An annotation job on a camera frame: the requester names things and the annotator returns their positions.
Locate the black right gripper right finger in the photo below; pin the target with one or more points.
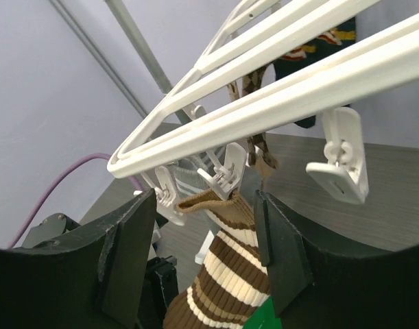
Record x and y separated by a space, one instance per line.
321 279

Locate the white plastic clip hanger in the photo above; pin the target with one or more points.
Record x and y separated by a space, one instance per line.
383 61

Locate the dark navy patterned sock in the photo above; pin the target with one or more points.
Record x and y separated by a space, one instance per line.
306 60

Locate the white hanger clip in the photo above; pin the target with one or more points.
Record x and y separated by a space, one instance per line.
167 195
228 176
344 174

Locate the grey white drying rack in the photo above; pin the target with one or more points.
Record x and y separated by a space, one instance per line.
136 38

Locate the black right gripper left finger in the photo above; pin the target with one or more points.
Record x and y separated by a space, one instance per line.
90 277

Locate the green plastic tray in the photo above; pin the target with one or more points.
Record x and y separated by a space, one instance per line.
264 317

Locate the brown argyle sock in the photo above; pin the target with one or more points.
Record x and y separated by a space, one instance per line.
259 156

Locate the white rack base foot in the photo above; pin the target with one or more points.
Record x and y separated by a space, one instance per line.
201 255

